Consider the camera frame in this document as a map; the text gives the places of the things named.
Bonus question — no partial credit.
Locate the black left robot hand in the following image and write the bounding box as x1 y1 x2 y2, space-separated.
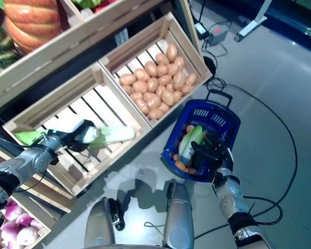
64 119 101 154

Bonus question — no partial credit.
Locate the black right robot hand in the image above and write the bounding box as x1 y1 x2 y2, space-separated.
190 141 234 179

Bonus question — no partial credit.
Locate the blue plastic shopping basket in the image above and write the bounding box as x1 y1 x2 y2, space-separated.
160 100 241 184

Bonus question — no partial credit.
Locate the slatted wooden cabbage crate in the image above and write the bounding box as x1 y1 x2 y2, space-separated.
2 66 153 197

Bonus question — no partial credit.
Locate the silver right robot leg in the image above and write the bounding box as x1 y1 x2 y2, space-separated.
162 181 195 249

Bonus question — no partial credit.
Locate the silver robot leg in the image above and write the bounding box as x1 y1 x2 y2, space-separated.
84 198 125 249
162 181 195 249

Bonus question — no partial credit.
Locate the brown potato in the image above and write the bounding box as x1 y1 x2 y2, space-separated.
119 74 137 86
166 43 178 61
148 108 163 120

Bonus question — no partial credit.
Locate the large wooden pumpkin crate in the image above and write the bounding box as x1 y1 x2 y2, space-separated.
0 0 89 115

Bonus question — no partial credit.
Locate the silver left robot leg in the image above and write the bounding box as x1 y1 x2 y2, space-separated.
84 198 125 249

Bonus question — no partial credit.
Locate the purple white turnip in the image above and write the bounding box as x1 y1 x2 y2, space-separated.
17 228 39 246
1 222 20 238
15 213 33 226
5 201 24 218

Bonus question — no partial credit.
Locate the black round stand base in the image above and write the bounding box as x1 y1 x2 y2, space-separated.
203 57 218 76

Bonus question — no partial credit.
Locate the pile of purple turnips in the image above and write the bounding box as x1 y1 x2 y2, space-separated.
0 193 52 249

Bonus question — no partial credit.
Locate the wooden potato crate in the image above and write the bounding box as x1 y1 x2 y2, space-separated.
98 11 213 129

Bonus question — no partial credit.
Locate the large green striped pumpkin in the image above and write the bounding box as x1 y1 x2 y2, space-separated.
0 24 19 78

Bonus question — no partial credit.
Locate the small orange pumpkin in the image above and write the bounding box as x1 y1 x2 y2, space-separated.
4 0 62 54

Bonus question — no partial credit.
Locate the grey box with red button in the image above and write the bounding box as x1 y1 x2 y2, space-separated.
208 24 229 45

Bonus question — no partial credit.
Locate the wooden carrot crate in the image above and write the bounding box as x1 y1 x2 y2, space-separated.
64 0 172 45

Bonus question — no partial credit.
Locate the black power adapter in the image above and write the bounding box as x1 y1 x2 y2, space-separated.
194 22 208 39

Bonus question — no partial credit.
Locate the wooden display shelf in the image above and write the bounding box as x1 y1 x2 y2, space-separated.
0 0 204 216

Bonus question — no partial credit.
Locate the white desk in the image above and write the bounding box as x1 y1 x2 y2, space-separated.
234 0 269 42

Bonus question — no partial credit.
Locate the black stand pole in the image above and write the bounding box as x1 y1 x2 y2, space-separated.
198 0 205 24

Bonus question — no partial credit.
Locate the glass display cabinet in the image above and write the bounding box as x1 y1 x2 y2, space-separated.
264 0 311 42

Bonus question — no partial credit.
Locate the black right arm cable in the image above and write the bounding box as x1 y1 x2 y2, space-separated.
242 196 283 225

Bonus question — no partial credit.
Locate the black basket handle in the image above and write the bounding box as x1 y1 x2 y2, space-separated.
206 89 233 107

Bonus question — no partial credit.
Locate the long black floor cable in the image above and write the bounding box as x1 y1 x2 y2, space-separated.
194 82 299 239

